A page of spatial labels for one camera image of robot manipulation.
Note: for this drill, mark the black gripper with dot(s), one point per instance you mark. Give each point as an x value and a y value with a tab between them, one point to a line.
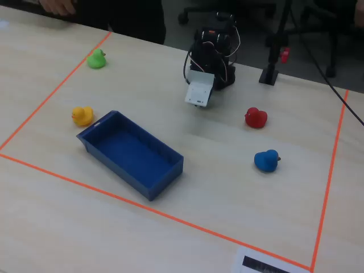
211	99

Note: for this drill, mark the red rubber duck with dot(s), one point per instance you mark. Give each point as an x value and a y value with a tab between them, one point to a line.
256	119

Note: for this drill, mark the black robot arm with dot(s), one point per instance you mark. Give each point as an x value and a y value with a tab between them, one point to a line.
211	57

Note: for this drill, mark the small black box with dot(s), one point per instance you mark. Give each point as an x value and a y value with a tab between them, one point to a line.
268	75

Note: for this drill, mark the blue rubber duck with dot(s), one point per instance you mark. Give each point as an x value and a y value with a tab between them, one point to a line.
266	162

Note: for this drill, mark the blue plastic box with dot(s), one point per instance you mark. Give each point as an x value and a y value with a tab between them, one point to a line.
133	155

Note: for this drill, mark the green rubber duck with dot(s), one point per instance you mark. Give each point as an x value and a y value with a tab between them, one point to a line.
96	60

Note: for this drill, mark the yellow rubber duck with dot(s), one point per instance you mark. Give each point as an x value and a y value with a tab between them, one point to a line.
83	116

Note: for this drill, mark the person hand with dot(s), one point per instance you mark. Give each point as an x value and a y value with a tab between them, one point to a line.
58	6

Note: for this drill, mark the dark clothed person torso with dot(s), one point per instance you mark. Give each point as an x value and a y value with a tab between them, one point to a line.
128	17

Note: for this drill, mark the orange tape border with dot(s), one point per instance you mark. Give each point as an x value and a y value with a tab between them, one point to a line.
85	186

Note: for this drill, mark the white paper with black bar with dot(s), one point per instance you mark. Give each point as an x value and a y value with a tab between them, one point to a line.
256	264

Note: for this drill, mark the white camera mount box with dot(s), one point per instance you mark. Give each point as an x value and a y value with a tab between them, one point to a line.
199	88

